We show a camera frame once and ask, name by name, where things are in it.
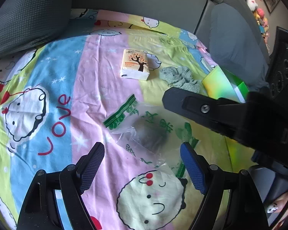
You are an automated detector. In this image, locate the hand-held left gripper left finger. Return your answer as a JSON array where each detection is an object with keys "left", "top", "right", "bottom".
[{"left": 16, "top": 142, "right": 105, "bottom": 230}]

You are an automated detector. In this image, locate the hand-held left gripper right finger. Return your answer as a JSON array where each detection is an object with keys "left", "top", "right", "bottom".
[{"left": 180, "top": 142, "right": 270, "bottom": 230}]

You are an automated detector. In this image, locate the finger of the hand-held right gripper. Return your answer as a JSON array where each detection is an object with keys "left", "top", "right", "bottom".
[{"left": 162, "top": 87, "right": 249, "bottom": 146}]

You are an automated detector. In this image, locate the grey-green cloth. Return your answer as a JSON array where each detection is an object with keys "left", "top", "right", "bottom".
[{"left": 158, "top": 66, "right": 208, "bottom": 94}]

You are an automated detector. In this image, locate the green holographic box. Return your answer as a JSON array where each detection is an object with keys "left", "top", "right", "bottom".
[{"left": 202, "top": 66, "right": 250, "bottom": 103}]

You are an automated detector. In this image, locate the clear plastic bag green print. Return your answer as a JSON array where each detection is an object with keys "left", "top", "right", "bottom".
[{"left": 103, "top": 94, "right": 199, "bottom": 180}]

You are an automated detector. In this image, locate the cream tissue pack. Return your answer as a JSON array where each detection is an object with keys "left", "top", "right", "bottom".
[{"left": 120, "top": 48, "right": 150, "bottom": 80}]

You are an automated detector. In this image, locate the person's right forearm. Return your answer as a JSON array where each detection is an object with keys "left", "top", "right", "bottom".
[{"left": 266, "top": 188, "right": 288, "bottom": 221}]

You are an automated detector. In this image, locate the grey smooth cushion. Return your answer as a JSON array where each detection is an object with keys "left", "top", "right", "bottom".
[{"left": 208, "top": 3, "right": 270, "bottom": 91}]

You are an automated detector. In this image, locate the cartoon printed blanket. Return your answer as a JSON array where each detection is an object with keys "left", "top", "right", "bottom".
[{"left": 0, "top": 8, "right": 257, "bottom": 230}]

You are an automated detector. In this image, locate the pile of colourful plush toys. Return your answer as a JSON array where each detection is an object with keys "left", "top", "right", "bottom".
[{"left": 253, "top": 7, "right": 270, "bottom": 46}]

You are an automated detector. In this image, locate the white plush toy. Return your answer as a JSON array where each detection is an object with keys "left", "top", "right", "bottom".
[{"left": 246, "top": 0, "right": 260, "bottom": 11}]

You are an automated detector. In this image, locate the grey textured cushion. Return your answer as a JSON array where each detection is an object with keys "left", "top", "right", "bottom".
[{"left": 0, "top": 0, "right": 75, "bottom": 60}]

